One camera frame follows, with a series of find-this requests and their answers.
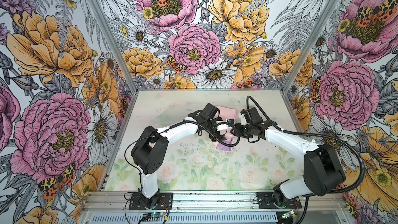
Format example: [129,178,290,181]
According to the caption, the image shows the purple wrapping paper sheet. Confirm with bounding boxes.
[213,106,239,152]

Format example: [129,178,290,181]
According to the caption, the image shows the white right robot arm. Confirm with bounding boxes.
[234,107,346,205]

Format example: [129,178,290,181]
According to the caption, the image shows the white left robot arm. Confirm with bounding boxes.
[131,103,240,200]

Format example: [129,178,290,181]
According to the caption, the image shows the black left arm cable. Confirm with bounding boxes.
[124,118,242,175]

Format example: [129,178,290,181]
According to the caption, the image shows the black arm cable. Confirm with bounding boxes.
[246,95,366,224]
[124,118,242,175]

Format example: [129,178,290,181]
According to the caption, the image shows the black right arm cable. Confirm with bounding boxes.
[246,95,366,224]

